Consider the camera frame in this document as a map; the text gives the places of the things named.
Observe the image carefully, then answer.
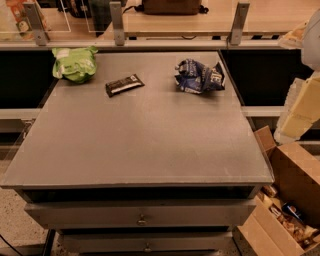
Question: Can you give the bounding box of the grey drawer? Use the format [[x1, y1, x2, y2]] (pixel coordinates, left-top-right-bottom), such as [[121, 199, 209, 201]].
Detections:
[[59, 232, 232, 253], [25, 199, 256, 230]]

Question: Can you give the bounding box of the brown box on back table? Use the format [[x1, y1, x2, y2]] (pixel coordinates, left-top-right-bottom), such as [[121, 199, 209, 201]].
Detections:
[[142, 0, 208, 15]]

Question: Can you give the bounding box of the grey upper drawer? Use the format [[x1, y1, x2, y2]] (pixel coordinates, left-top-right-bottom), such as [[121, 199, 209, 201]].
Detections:
[[25, 199, 256, 230]]

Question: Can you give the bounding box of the orange snack bag behind glass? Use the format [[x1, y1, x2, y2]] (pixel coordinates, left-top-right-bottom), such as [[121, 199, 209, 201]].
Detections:
[[5, 0, 47, 33]]

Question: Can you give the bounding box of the blue snack pack in box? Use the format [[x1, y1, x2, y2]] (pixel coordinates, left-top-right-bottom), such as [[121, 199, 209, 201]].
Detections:
[[282, 203, 304, 222]]

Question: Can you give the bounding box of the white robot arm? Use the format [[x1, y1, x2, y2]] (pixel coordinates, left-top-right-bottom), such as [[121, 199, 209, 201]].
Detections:
[[274, 10, 320, 144]]

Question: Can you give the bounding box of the middle metal bracket post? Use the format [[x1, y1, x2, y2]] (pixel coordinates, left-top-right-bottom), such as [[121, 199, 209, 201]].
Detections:
[[109, 1, 125, 46]]

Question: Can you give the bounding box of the black rxbar chocolate bar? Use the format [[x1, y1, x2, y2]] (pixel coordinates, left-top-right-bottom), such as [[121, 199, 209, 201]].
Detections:
[[105, 74, 144, 97]]

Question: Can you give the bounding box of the cardboard box with snacks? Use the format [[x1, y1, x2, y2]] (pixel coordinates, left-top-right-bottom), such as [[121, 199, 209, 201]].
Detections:
[[234, 126, 320, 256]]

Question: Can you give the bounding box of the green chip bag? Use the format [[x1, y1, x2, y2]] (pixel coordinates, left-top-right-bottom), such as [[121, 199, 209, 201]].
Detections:
[[52, 46, 98, 84]]

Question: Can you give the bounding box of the grey lower drawer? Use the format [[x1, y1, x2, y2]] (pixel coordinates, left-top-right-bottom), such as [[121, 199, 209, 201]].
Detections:
[[59, 232, 232, 253]]

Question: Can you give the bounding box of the left metal bracket post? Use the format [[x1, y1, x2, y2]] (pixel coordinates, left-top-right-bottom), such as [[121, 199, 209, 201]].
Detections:
[[23, 2, 49, 46]]

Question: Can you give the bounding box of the blue chip bag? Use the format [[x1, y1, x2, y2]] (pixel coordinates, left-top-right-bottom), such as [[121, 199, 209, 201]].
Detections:
[[175, 59, 225, 94]]

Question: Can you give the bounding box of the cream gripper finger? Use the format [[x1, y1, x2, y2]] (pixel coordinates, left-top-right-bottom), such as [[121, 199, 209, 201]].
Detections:
[[292, 78, 320, 121], [279, 113, 314, 138]]

